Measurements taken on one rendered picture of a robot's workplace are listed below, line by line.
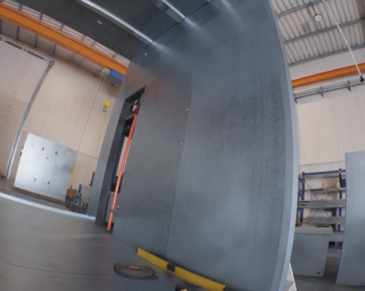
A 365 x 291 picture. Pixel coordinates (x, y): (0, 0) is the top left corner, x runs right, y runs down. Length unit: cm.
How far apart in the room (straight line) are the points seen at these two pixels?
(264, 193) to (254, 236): 21
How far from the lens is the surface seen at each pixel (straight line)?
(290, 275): 196
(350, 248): 258
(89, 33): 357
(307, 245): 292
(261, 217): 98
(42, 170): 777
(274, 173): 98
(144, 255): 149
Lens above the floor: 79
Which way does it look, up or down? 18 degrees up
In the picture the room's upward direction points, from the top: 9 degrees clockwise
